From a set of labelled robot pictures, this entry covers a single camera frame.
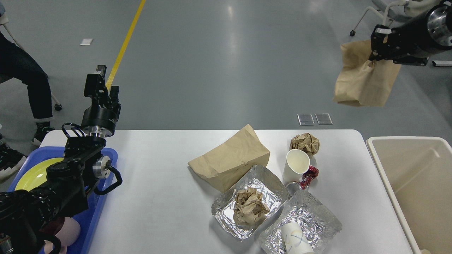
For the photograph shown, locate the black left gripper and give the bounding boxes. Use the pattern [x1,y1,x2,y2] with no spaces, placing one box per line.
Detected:
[81,65,121,138]

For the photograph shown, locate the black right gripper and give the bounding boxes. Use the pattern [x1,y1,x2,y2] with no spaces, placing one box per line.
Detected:
[369,4,451,66]

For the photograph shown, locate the small brown paper bag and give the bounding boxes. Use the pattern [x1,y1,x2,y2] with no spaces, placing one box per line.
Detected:
[333,40,402,107]

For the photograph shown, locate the yellow plastic plate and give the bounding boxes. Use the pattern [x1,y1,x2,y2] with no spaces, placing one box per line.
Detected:
[14,157,63,191]

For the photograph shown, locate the brown paper ball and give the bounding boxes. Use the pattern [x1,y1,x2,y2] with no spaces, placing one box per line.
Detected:
[233,187,270,226]
[289,132,321,156]

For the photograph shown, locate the pink mug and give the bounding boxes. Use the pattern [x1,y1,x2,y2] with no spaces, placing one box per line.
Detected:
[42,217,81,254]

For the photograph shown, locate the crushed red drink can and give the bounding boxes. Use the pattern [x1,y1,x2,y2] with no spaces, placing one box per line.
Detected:
[286,166,320,197]

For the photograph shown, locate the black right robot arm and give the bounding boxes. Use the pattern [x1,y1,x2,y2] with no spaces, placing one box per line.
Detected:
[368,0,452,66]

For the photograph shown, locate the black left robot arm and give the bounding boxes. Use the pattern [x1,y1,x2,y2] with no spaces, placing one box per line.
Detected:
[0,65,123,254]

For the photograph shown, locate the grey bar on floor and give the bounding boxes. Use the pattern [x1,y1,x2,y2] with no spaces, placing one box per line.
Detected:
[432,60,452,67]

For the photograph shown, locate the white wheeled chair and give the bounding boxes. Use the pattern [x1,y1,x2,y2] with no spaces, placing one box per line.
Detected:
[349,0,440,37]

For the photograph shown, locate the seated person in dark clothes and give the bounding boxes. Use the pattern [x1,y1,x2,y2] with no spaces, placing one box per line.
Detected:
[0,0,56,182]

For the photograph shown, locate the right metal floor plate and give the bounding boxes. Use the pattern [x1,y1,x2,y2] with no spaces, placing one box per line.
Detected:
[315,114,333,125]

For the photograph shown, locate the metal floor plate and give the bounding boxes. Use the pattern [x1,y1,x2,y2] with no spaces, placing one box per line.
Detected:
[297,114,315,126]
[315,114,333,125]

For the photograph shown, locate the left metal floor plate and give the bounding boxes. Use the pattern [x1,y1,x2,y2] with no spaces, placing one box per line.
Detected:
[297,114,315,126]

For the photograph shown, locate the beige plastic bin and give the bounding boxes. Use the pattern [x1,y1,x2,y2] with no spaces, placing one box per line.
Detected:
[366,136,452,254]

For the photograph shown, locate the large brown paper bag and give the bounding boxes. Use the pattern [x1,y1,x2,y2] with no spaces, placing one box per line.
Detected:
[188,125,270,193]

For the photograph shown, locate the foil tray with paper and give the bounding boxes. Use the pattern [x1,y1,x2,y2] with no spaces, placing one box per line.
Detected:
[212,165,289,241]

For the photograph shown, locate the foil tray with cup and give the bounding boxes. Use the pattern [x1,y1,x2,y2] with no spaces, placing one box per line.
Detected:
[258,190,343,254]

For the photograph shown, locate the white paper cup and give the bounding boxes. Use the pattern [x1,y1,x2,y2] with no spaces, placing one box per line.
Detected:
[281,222,315,254]

